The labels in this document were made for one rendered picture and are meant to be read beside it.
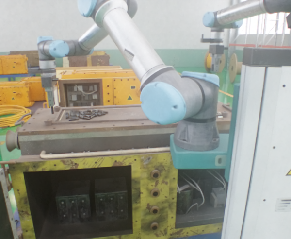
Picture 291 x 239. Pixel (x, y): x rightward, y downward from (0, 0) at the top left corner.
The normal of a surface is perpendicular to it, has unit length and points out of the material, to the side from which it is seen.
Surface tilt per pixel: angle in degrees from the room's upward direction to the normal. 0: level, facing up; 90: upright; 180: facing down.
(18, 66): 90
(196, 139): 72
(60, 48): 90
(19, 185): 90
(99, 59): 90
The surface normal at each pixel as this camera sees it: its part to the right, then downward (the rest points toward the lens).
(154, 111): -0.63, 0.32
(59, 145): 0.16, 0.30
